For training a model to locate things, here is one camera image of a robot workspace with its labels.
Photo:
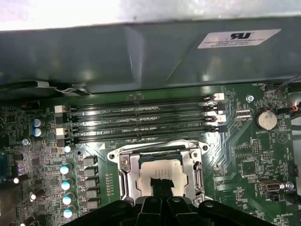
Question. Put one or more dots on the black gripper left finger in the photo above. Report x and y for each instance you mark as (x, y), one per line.
(150, 212)

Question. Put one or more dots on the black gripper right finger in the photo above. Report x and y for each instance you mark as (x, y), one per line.
(181, 212)

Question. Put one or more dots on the metal socket cover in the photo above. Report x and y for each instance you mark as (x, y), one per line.
(136, 174)

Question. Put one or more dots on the silver CPU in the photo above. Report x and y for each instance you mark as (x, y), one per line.
(164, 168)

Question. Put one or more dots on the CPU socket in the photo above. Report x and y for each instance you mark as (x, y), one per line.
(160, 155)

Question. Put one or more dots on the black RAM slot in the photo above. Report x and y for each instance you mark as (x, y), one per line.
(176, 122)
(176, 111)
(176, 132)
(176, 102)

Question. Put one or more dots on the green motherboard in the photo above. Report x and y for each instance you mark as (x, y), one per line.
(235, 146)

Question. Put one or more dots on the round coin battery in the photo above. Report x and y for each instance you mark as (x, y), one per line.
(265, 120)

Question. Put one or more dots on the dark grey PC case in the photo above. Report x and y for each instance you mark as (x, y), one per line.
(94, 58)

